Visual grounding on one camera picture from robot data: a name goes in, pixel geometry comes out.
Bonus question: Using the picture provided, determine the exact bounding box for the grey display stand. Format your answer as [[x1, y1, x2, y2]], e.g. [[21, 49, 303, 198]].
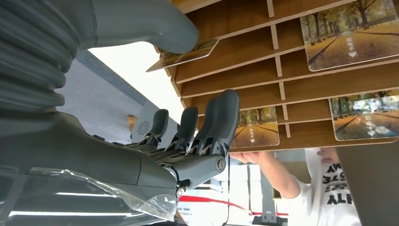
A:
[[247, 163, 289, 226]]

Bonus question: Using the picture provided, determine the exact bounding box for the person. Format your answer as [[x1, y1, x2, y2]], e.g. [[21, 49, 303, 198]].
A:
[[229, 147, 362, 226]]

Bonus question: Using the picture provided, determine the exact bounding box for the wooden card organizer box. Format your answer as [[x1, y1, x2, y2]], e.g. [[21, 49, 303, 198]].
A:
[[154, 0, 399, 153]]

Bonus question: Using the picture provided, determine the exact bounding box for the red barrier belt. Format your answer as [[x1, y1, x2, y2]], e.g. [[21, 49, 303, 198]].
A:
[[179, 195, 290, 217]]

